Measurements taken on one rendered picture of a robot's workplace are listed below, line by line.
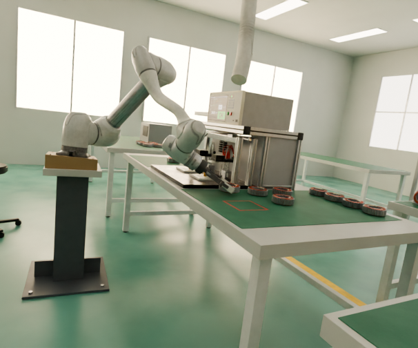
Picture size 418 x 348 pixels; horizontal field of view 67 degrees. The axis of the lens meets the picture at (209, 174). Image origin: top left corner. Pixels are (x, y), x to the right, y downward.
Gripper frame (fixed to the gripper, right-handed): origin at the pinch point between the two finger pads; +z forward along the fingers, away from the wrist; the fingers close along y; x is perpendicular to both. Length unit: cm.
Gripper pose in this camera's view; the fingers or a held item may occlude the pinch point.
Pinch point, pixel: (229, 186)
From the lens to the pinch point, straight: 169.0
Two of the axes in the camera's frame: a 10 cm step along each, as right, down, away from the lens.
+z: 8.0, 5.8, 1.6
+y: 0.7, 1.7, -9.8
